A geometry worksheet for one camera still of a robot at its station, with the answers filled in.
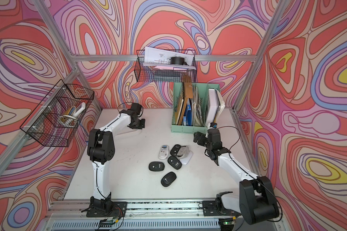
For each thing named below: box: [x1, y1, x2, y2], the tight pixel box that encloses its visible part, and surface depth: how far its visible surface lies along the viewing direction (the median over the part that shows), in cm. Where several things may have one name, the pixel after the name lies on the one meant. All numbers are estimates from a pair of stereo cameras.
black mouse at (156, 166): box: [148, 161, 165, 172], surface depth 88 cm
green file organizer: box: [171, 82, 221, 135], surface depth 97 cm
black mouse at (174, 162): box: [167, 155, 183, 170], surface depth 90 cm
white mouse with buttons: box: [158, 144, 170, 160], surface depth 93 cm
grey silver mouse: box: [176, 145, 190, 159], surface depth 91 cm
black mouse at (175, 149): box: [170, 144, 182, 157], surface depth 95 cm
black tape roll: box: [170, 56, 189, 66], surface depth 84 cm
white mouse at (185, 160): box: [179, 150, 194, 166], surface depth 90 cm
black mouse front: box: [160, 171, 177, 188], surface depth 84 cm
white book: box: [205, 88, 226, 127], surface depth 92 cm
